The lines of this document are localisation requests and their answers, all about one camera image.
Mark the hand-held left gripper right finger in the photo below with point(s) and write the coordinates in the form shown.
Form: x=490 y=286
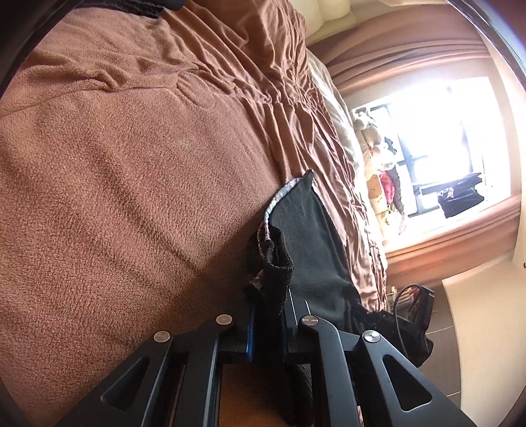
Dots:
x=296 y=324

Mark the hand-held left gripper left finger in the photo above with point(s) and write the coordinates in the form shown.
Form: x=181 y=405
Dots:
x=248 y=340

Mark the black pants with bear-print lining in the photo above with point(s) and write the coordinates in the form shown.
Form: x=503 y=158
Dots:
x=308 y=246

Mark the red cloth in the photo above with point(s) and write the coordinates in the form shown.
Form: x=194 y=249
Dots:
x=388 y=184

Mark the cream plush toy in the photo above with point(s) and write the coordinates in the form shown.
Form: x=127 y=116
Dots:
x=388 y=164

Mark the dark hanging clothing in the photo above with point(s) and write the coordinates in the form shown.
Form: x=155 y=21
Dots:
x=460 y=199

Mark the beige plush toy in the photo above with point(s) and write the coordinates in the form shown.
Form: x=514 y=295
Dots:
x=365 y=125

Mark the brown blanket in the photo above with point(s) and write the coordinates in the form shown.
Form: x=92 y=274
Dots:
x=123 y=164

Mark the beige pillow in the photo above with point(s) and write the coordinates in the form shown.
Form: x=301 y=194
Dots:
x=333 y=111

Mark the window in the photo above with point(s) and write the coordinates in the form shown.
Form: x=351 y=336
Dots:
x=452 y=123

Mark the cream leather headboard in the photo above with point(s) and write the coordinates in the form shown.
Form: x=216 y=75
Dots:
x=328 y=20

